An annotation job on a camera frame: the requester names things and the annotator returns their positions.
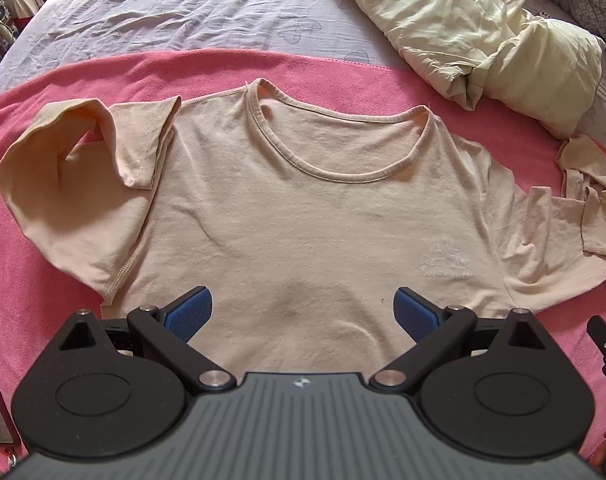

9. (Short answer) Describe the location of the beige crumpled cloth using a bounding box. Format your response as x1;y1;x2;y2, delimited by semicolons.
555;135;606;211

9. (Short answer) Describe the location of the lavender bed sheet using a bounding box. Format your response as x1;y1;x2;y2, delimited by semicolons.
0;0;414;101

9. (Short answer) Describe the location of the beige t-shirt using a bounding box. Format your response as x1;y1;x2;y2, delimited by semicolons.
0;79;606;376

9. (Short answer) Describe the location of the pink blanket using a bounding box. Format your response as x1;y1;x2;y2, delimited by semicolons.
0;49;606;461

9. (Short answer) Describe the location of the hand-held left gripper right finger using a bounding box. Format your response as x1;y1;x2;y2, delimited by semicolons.
372;286;552;393

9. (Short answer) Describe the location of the cream quilt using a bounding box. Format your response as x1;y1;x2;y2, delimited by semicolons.
318;0;606;141

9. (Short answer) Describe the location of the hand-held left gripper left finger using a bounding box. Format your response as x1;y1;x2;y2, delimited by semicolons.
57;285;237;395

